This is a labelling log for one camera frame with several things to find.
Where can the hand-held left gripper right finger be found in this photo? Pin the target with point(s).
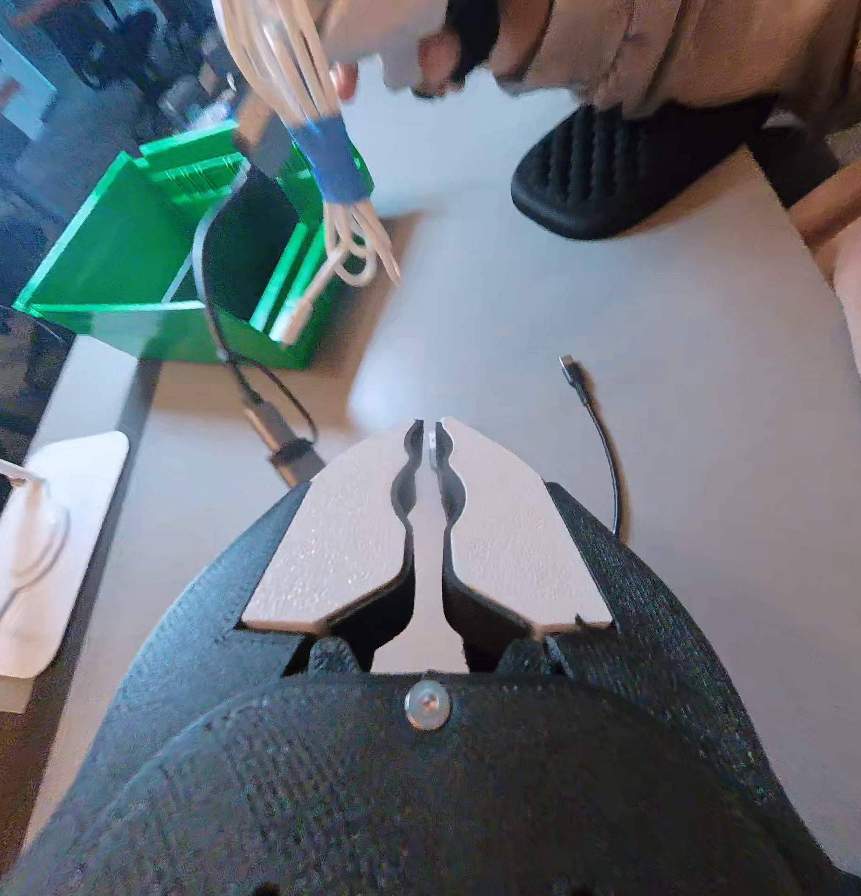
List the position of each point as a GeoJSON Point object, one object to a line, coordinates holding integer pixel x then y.
{"type": "Point", "coordinates": [514, 546]}

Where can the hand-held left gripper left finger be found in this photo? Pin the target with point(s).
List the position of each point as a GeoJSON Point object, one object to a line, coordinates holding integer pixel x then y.
{"type": "Point", "coordinates": [332, 546]}

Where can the person's right forearm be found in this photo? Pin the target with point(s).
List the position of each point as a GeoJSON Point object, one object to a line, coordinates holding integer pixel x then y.
{"type": "Point", "coordinates": [682, 49]}

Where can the person's right hand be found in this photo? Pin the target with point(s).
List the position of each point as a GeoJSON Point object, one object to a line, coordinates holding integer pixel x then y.
{"type": "Point", "coordinates": [441, 66]}

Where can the white flat pad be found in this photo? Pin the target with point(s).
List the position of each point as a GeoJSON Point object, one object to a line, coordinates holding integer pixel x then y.
{"type": "Point", "coordinates": [67, 560]}

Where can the black chair armrest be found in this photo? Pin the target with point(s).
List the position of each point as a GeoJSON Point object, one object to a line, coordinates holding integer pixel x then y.
{"type": "Point", "coordinates": [612, 175]}

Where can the green plastic box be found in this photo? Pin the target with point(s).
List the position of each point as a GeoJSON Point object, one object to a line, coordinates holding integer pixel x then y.
{"type": "Point", "coordinates": [122, 280]}

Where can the white box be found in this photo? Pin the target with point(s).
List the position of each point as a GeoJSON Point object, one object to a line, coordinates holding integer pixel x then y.
{"type": "Point", "coordinates": [11, 77]}

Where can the person's leg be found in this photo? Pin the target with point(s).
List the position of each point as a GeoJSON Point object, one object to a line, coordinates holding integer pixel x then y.
{"type": "Point", "coordinates": [850, 294]}

